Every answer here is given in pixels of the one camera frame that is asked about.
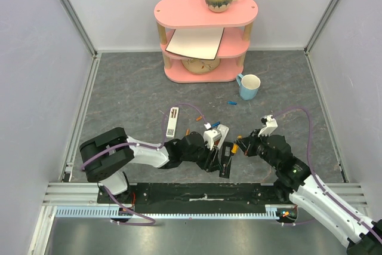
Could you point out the black remote control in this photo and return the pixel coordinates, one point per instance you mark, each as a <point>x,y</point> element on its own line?
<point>225,172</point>

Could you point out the blue slotted cable duct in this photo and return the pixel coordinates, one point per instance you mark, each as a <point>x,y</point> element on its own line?
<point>270,213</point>

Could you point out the white board black edge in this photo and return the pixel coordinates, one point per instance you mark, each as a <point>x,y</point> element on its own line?
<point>196,43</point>

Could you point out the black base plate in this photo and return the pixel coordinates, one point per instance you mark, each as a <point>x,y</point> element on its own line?
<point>202,197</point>

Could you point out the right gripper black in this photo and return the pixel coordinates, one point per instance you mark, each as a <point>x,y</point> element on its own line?
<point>253,145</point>

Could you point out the beige floral bowl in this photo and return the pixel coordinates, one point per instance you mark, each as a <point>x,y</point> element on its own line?
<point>199,66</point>

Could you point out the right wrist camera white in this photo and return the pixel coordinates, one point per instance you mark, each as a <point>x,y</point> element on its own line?
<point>269,125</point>

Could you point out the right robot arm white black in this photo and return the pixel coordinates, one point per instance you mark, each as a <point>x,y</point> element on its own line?
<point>359,233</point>

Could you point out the pink three tier shelf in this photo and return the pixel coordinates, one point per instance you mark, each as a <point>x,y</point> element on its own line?
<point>237,22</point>

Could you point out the light blue mug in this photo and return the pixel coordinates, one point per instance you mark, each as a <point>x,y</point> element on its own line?
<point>248,86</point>

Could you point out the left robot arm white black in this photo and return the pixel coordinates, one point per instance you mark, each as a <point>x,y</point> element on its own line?
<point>105,155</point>

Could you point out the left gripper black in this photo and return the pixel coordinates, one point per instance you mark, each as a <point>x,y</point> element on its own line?
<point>211,163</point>

